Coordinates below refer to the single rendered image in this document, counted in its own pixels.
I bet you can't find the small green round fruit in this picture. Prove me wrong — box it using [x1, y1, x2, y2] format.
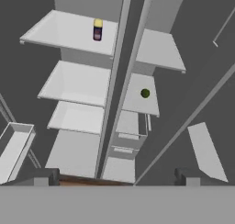
[140, 88, 151, 100]

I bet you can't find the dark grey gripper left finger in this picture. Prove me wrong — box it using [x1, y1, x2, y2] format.
[6, 167, 61, 187]

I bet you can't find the white fridge door bin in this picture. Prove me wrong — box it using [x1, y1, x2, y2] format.
[186, 121, 229, 184]

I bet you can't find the thin grey door handle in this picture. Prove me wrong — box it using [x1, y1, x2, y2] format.
[212, 6, 235, 48]

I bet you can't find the white fridge drawer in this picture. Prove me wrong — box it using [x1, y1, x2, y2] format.
[107, 135, 145, 161]
[115, 110, 152, 140]

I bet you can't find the white side-by-side fridge freezer cabinet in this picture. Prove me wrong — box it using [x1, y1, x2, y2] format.
[19, 0, 188, 185]

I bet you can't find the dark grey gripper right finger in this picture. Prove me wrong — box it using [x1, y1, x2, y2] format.
[173, 167, 228, 187]

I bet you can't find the dark grey fridge door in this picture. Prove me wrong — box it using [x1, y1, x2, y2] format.
[133, 0, 235, 186]

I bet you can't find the white freezer door bin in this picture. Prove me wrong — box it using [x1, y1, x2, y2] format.
[0, 121, 37, 185]

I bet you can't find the dark jar with yellow lid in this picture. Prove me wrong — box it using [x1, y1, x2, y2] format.
[92, 17, 104, 42]

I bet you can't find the white wide fridge shelf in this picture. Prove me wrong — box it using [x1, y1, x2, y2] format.
[134, 28, 187, 74]

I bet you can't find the white wide freezer shelf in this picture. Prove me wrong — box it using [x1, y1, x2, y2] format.
[19, 9, 119, 58]

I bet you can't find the dark grey freezer door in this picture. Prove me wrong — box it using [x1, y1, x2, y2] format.
[0, 0, 62, 185]

